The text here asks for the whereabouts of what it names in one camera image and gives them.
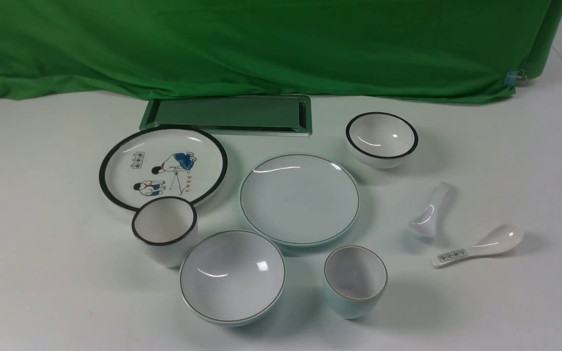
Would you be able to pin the pale blue bowl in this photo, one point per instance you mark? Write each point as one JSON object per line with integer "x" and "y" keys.
{"x": 233, "y": 278}

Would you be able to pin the pale blue cup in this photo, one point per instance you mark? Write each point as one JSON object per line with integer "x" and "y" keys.
{"x": 354, "y": 279}

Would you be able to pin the pale blue ceramic spoon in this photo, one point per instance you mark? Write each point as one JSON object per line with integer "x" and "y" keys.
{"x": 425, "y": 225}

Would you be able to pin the pale blue plate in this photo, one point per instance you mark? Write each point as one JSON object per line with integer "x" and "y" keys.
{"x": 300, "y": 200}

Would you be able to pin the black-rimmed white bowl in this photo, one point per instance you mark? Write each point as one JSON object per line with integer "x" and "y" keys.
{"x": 381, "y": 140}

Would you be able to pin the black-rimmed illustrated white plate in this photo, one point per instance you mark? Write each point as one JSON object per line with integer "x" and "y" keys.
{"x": 167, "y": 161}

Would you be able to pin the black-rimmed white cup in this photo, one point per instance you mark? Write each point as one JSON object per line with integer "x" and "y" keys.
{"x": 168, "y": 229}

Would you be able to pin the green backdrop cloth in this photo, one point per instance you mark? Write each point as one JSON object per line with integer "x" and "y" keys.
{"x": 444, "y": 51}

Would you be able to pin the white ceramic spoon with print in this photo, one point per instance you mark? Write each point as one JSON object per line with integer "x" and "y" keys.
{"x": 501, "y": 240}

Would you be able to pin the blue binder clip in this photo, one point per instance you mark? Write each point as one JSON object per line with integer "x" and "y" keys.
{"x": 515, "y": 78}

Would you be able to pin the metal table cable hatch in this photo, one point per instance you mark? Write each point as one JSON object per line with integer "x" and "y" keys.
{"x": 256, "y": 115}

